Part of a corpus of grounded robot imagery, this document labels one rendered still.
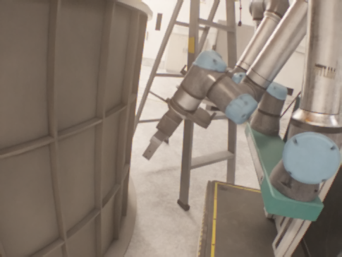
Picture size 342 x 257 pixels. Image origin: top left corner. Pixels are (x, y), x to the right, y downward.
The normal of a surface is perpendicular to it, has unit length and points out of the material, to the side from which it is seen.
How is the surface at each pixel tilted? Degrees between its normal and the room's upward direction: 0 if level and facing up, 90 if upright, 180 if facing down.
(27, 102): 90
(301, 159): 97
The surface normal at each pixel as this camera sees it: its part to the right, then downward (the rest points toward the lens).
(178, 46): -0.32, 0.30
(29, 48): 0.86, 0.31
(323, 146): -0.57, 0.34
